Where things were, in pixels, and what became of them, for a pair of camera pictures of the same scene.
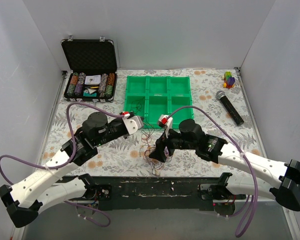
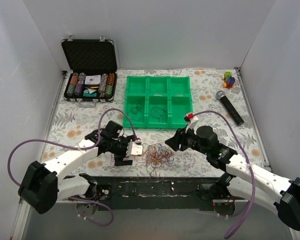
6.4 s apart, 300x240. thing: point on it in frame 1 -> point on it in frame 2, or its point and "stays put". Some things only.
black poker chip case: x=93 y=73 stays put
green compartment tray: x=152 y=96 stays put
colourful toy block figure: x=229 y=81 stays put
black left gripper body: x=119 y=124 -> x=123 y=155
